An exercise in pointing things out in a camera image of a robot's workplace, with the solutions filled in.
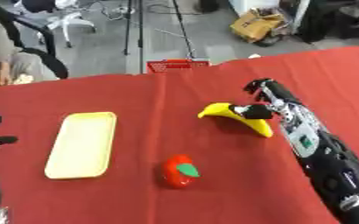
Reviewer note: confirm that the tan cardboard box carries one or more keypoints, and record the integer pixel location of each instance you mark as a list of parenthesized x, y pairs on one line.
[(256, 24)]

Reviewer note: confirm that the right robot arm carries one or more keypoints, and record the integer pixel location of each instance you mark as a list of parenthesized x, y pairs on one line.
[(324, 151)]

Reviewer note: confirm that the black chair frame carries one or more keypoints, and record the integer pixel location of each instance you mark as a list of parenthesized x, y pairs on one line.
[(32, 38)]

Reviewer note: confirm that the black tripod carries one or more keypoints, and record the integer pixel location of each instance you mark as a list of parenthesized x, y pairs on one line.
[(141, 32)]

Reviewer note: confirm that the red toy tomato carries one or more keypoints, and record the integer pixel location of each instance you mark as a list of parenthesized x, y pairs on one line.
[(180, 171)]

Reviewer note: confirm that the yellow toy banana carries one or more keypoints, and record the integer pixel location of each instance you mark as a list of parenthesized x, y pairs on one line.
[(245, 117)]

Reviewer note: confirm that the white office chair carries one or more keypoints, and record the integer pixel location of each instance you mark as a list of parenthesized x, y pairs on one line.
[(65, 14)]

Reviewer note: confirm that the pale yellow rectangular tray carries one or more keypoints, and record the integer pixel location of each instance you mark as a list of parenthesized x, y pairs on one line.
[(83, 145)]

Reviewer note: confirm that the red and white box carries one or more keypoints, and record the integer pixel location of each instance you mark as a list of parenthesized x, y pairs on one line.
[(177, 65)]

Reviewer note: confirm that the person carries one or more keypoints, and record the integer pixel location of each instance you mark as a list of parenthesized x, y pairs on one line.
[(6, 55)]

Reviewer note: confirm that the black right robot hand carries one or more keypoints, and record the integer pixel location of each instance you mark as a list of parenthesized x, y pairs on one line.
[(275, 89)]

